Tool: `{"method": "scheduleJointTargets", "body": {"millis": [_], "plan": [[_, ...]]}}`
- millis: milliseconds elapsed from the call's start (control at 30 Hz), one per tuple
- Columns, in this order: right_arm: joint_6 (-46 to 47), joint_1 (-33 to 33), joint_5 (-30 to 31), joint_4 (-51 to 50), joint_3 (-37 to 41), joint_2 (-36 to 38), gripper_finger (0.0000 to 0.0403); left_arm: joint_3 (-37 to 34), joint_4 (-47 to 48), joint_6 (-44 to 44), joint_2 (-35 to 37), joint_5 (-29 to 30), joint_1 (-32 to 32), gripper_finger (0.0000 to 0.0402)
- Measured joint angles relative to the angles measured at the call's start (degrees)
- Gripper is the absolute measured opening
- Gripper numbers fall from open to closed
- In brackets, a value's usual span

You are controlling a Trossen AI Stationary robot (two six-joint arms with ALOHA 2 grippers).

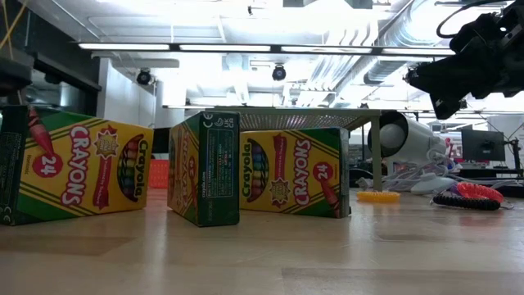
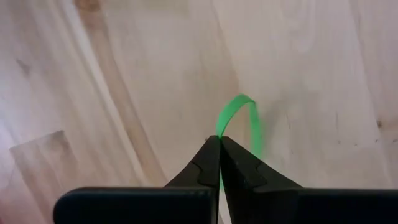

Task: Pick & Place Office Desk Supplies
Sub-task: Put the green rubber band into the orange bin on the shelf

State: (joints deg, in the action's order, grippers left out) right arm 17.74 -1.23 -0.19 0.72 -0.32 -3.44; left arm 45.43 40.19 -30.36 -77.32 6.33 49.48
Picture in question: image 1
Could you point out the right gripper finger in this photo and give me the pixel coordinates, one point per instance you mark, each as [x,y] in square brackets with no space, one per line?
[434,70]
[438,88]

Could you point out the purple spiral coil band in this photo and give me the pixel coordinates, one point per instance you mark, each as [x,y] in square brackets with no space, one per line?
[455,190]

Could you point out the yellow green crayon box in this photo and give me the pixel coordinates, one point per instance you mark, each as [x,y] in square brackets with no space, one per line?
[204,172]
[294,172]
[82,164]

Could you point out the red spiral coil band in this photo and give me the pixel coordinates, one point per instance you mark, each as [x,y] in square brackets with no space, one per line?
[479,191]

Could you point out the black spiral coil band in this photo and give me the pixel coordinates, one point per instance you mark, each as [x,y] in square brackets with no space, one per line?
[462,202]

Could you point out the yellow spiral coil band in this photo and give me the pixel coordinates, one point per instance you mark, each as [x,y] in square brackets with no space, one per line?
[378,197]

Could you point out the orange plastic basket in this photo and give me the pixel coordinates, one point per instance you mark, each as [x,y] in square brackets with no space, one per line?
[159,174]

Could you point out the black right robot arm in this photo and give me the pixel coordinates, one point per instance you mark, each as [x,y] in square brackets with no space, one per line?
[516,61]

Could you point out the black monitor on arm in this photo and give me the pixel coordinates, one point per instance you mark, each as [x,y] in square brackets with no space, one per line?
[483,145]

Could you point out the black office desk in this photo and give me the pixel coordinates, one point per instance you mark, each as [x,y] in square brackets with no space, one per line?
[491,172]

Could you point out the black ceiling spotlight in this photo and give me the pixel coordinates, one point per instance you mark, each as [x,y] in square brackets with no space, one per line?
[278,73]
[143,77]

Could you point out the green perforated metal shelf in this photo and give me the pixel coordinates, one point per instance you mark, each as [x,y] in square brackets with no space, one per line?
[307,121]

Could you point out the black standing monitor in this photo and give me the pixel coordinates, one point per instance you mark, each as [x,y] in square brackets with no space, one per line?
[161,141]

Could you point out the long ceiling light strip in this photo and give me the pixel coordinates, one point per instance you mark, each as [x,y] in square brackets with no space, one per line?
[225,48]

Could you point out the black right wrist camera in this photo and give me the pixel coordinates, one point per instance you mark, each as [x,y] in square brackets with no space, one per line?
[445,107]

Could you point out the white camera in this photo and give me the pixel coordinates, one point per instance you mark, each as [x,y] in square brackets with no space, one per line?
[417,139]

